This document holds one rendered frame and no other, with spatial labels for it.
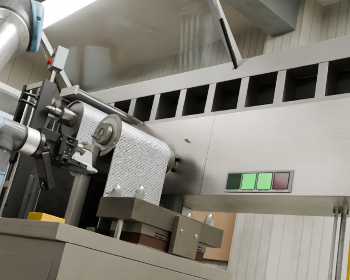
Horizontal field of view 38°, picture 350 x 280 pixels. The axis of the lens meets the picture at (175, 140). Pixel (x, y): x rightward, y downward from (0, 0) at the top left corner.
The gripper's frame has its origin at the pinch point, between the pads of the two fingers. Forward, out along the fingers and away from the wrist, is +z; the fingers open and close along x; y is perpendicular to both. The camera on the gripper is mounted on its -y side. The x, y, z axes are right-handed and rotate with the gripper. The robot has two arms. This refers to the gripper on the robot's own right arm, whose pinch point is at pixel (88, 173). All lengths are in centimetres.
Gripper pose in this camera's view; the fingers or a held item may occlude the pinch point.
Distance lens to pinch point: 155.9
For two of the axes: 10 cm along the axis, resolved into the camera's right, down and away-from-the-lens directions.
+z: 6.7, 3.5, 6.5
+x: -7.2, 0.9, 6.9
